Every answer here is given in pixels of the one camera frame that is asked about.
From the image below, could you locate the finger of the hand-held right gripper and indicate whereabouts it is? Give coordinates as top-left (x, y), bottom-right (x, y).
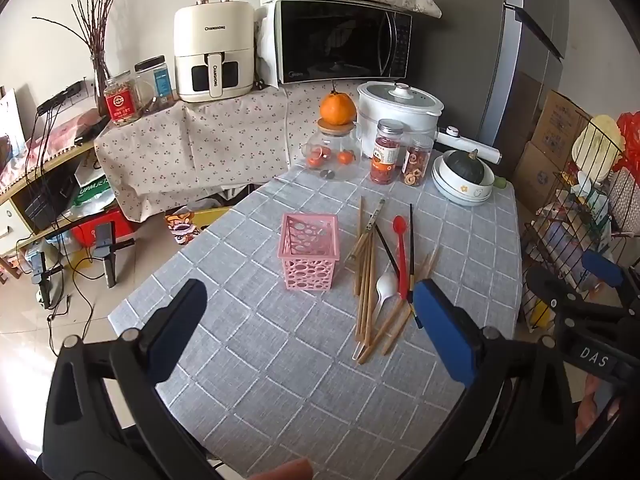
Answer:
top-left (525, 265), bottom-right (632, 322)
top-left (581, 251), bottom-right (640, 311)

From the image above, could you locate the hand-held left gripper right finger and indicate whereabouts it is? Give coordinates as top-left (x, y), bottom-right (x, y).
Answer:
top-left (411, 279), bottom-right (597, 480)

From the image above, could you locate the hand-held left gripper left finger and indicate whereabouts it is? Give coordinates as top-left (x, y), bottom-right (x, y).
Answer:
top-left (42, 278), bottom-right (212, 480)

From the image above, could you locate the white plastic spoon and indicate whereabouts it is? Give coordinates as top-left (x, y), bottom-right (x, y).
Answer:
top-left (372, 273), bottom-right (399, 322)

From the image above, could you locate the red plastic spoon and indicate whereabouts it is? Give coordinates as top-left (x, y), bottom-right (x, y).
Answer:
top-left (392, 215), bottom-right (410, 301)

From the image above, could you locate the bunch of wooden chopsticks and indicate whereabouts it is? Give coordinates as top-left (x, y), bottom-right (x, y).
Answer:
top-left (346, 196), bottom-right (440, 365)

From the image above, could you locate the black chopstick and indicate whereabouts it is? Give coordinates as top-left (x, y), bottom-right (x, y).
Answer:
top-left (375, 224), bottom-right (424, 330)

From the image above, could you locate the pink plastic basket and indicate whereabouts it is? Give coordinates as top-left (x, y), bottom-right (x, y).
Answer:
top-left (278, 212), bottom-right (342, 292)

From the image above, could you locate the person's right hand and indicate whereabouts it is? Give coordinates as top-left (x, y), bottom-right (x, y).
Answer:
top-left (575, 375), bottom-right (623, 443)

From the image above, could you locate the person's left hand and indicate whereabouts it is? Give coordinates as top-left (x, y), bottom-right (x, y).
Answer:
top-left (249, 457), bottom-right (314, 480)

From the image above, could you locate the black floor stand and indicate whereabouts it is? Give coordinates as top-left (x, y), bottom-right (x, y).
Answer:
top-left (29, 249), bottom-right (65, 310)
top-left (94, 222), bottom-right (137, 289)

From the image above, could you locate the yellow cartoon stool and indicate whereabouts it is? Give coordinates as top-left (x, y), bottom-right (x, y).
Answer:
top-left (164, 204), bottom-right (234, 246)

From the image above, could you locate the cardboard box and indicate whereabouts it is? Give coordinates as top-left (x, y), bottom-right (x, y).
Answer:
top-left (531, 89), bottom-right (593, 161)
top-left (511, 141), bottom-right (561, 213)

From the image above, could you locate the red box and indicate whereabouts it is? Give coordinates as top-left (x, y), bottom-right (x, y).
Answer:
top-left (69, 209), bottom-right (137, 250)

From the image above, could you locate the white floral bowl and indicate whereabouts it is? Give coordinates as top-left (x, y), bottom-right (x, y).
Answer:
top-left (433, 153), bottom-right (496, 198)

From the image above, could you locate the cream plate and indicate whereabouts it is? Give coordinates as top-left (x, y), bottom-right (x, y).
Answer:
top-left (571, 114), bottom-right (627, 167)

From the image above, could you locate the red plastic bag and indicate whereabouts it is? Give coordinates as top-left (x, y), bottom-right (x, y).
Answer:
top-left (616, 112), bottom-right (640, 173)

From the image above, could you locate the dark green squash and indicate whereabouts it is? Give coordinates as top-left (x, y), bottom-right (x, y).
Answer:
top-left (443, 149), bottom-right (485, 184)

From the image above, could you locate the green and white bag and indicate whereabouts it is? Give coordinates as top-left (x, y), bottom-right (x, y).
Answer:
top-left (74, 174), bottom-right (120, 209)

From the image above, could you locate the jar of dried fruit rings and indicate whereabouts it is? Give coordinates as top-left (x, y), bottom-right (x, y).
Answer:
top-left (399, 133), bottom-right (434, 187)

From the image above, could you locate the floral cabinet cloth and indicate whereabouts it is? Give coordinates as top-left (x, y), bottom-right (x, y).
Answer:
top-left (94, 80), bottom-right (372, 222)

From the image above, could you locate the jar of red dried berries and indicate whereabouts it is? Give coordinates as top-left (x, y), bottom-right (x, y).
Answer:
top-left (369, 118), bottom-right (405, 186)

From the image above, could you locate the wooden side cabinet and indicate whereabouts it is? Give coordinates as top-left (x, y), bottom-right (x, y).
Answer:
top-left (0, 130), bottom-right (101, 261)

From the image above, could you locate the glass teapot with wooden lid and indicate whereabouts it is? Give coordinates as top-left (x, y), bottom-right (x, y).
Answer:
top-left (301, 118), bottom-right (362, 181)

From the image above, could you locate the red label snack jar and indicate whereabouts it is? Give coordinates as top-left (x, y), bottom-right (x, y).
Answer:
top-left (103, 70), bottom-right (144, 126)

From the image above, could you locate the white slow cooker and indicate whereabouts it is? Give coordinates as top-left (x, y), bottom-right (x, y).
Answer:
top-left (357, 80), bottom-right (445, 161)

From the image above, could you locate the blue label plastic jar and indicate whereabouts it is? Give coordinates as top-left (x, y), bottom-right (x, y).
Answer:
top-left (133, 55), bottom-right (177, 112)

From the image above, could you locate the grey refrigerator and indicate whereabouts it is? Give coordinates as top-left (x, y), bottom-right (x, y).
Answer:
top-left (479, 0), bottom-right (572, 162)

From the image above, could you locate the large orange with stem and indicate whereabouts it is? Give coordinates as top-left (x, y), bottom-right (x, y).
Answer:
top-left (319, 80), bottom-right (357, 126)

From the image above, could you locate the black power strip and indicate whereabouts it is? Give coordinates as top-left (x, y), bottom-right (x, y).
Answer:
top-left (35, 81), bottom-right (84, 115)

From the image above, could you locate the white paper bag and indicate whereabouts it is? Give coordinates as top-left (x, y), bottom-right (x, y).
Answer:
top-left (0, 87), bottom-right (27, 162)

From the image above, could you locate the cream air fryer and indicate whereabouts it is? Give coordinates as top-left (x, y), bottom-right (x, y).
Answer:
top-left (173, 0), bottom-right (255, 104)

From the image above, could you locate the vase with dry branches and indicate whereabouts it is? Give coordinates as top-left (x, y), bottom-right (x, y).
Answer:
top-left (32, 0), bottom-right (129, 111)

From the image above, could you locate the black microwave oven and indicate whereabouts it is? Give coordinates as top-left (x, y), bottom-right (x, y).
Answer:
top-left (260, 0), bottom-right (414, 87)

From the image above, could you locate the black wire rack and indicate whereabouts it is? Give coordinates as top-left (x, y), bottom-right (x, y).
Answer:
top-left (521, 114), bottom-right (640, 328)

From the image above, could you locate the white handle pot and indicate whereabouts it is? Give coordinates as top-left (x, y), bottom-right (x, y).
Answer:
top-left (434, 126), bottom-right (503, 164)

